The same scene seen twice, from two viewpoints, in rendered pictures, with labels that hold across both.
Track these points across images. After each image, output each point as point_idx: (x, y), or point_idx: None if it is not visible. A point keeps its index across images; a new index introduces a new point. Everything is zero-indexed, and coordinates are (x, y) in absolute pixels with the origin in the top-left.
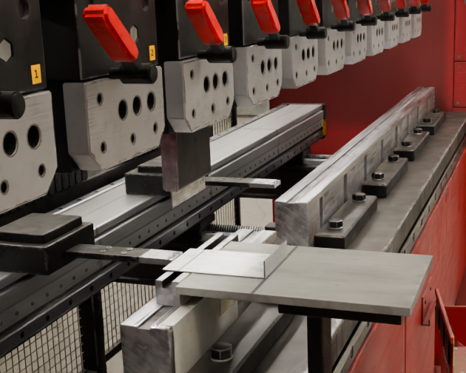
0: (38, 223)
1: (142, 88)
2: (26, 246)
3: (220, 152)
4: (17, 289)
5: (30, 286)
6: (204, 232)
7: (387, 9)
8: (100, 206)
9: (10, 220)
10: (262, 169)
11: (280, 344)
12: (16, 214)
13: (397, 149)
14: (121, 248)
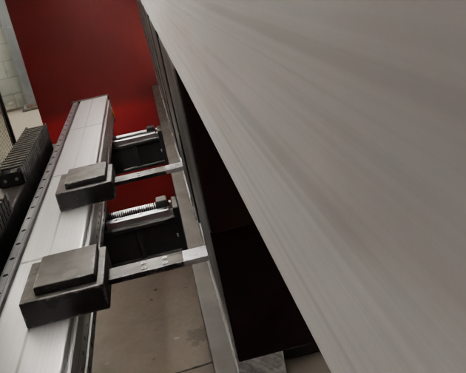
0: (69, 264)
1: None
2: (80, 289)
3: (86, 153)
4: (78, 331)
5: (80, 323)
6: (108, 222)
7: None
8: (53, 229)
9: None
10: (108, 158)
11: None
12: None
13: None
14: (154, 259)
